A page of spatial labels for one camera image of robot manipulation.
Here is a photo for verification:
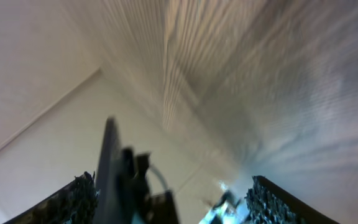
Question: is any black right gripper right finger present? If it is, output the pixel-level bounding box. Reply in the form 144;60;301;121
245;175;337;224

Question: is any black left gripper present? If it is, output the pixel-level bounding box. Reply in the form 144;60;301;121
119;147;241;224

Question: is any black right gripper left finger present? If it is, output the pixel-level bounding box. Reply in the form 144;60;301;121
5;172;98;224

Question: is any Samsung Galaxy smartphone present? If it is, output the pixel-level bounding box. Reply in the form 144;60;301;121
93;117;135;224

